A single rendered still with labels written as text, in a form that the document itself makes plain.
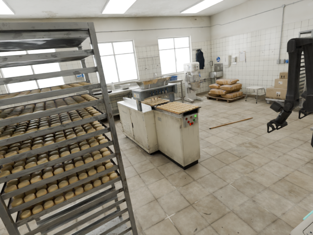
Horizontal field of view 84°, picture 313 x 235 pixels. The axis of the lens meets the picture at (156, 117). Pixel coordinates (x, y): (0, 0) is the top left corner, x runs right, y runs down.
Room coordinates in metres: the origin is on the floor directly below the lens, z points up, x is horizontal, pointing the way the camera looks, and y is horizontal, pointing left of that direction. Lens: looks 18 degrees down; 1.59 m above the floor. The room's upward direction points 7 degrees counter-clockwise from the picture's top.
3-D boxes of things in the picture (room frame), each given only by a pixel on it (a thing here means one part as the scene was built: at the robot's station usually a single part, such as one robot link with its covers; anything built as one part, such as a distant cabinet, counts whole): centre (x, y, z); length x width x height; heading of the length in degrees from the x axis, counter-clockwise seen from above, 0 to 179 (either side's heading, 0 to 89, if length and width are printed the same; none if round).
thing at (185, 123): (2.25, -0.46, 0.77); 0.24 x 0.04 x 0.14; 119
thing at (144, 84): (3.01, -0.03, 1.25); 0.56 x 0.29 x 0.14; 119
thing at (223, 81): (6.09, -2.60, 0.62); 0.72 x 0.42 x 0.17; 31
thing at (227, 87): (5.87, -2.67, 0.47); 0.72 x 0.42 x 0.17; 120
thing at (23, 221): (0.88, 0.55, 0.87); 0.64 x 0.03 x 0.03; 119
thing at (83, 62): (1.40, 0.50, 0.97); 0.03 x 0.03 x 1.70; 29
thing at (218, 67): (7.04, -2.62, 0.93); 0.99 x 0.38 x 1.09; 24
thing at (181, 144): (2.57, -0.28, 0.45); 0.70 x 0.34 x 0.90; 29
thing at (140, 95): (3.01, -0.03, 1.01); 0.72 x 0.33 x 0.34; 119
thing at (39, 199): (0.88, 0.55, 0.96); 0.64 x 0.03 x 0.03; 119
